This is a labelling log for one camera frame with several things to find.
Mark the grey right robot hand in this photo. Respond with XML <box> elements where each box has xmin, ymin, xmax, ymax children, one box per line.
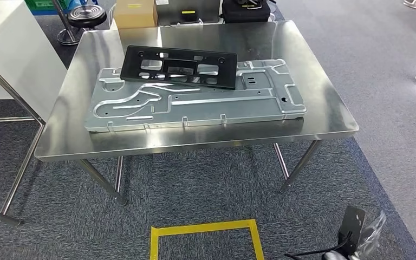
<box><xmin>349</xmin><ymin>211</ymin><xmax>387</xmax><ymax>260</ymax></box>

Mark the black plastic bracket part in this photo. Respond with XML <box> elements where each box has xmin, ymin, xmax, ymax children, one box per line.
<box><xmin>120</xmin><ymin>44</ymin><xmax>238</xmax><ymax>90</ymax></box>

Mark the stainless steel workbench table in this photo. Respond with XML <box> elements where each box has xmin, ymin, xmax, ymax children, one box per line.
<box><xmin>34</xmin><ymin>19</ymin><xmax>360</xmax><ymax>207</ymax></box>

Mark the stamped grey metal plate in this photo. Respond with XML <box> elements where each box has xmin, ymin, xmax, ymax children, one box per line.
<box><xmin>84</xmin><ymin>58</ymin><xmax>307</xmax><ymax>133</ymax></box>

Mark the black tool case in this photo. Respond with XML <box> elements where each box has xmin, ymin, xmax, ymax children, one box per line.
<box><xmin>222</xmin><ymin>0</ymin><xmax>271</xmax><ymax>24</ymax></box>

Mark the grey metal box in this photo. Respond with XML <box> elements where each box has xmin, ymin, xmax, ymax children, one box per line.
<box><xmin>155</xmin><ymin>0</ymin><xmax>221</xmax><ymax>26</ymax></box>

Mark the cardboard box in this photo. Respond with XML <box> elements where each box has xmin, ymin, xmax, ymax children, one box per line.
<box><xmin>113</xmin><ymin>0</ymin><xmax>159</xmax><ymax>29</ymax></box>

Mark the black round stool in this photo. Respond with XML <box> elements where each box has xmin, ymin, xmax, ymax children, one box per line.
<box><xmin>51</xmin><ymin>0</ymin><xmax>107</xmax><ymax>46</ymax></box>

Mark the white cabinet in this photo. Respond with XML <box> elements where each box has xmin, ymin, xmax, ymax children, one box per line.
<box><xmin>0</xmin><ymin>0</ymin><xmax>68</xmax><ymax>123</ymax></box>

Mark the green plastic crate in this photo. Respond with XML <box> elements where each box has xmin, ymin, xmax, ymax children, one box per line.
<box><xmin>24</xmin><ymin>0</ymin><xmax>69</xmax><ymax>16</ymax></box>

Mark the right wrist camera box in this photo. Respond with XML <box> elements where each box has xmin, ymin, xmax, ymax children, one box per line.
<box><xmin>321</xmin><ymin>206</ymin><xmax>367</xmax><ymax>260</ymax></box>

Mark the black camera cable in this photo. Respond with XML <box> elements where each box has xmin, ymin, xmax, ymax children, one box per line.
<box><xmin>285</xmin><ymin>233</ymin><xmax>353</xmax><ymax>260</ymax></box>

